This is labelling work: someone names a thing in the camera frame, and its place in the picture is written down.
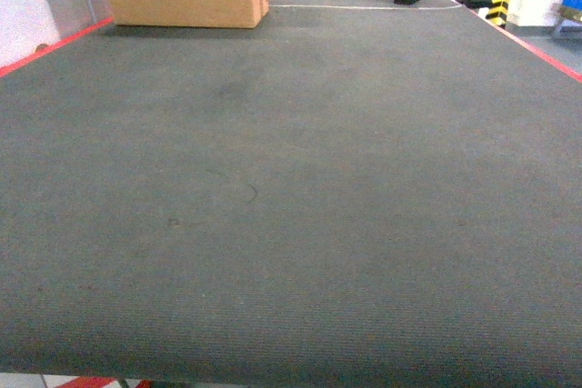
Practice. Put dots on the yellow black striped bollard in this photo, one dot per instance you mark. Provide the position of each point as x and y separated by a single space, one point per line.
498 12

